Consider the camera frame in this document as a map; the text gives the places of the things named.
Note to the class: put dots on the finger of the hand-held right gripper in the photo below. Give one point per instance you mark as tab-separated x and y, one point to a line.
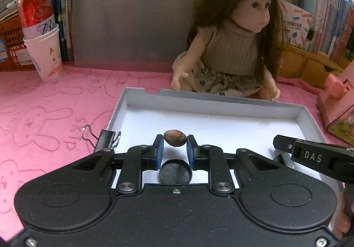
284	144
280	159

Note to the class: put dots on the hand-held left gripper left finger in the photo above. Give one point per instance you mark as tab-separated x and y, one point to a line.
158	153

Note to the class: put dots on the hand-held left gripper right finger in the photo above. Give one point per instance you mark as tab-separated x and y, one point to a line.
191	153

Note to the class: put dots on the brown hazelnut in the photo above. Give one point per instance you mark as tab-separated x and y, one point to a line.
174	137

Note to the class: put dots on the black round lid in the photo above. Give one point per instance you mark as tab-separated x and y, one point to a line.
174	173

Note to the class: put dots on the white cardboard box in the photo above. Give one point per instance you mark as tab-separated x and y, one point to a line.
221	130

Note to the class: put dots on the person's right hand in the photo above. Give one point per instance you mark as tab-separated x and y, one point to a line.
344	222

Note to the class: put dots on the black binder clip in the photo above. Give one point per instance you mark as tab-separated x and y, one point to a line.
105	139

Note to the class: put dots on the pink triangular toy bag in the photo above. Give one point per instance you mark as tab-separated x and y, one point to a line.
340	103

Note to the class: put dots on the brown cardboard organiser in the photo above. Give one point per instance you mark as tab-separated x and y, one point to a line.
304	64

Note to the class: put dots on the brown haired doll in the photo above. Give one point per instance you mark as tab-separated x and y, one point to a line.
232	47

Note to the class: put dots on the white pencil print box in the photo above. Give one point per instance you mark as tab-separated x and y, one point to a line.
296	25

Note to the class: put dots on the pink printed blanket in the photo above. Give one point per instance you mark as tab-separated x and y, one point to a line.
41	111

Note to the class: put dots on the row of shelved books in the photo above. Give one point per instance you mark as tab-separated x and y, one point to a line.
332	28

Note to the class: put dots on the grey plastic storage box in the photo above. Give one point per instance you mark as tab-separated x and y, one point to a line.
132	14

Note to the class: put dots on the white paper cup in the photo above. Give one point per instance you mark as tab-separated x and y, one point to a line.
44	56

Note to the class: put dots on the upright blue books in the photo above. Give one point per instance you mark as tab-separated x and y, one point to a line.
59	14

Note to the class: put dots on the orange plastic basket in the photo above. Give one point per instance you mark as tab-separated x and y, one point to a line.
13	50

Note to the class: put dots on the red drink can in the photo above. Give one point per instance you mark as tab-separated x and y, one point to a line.
34	9

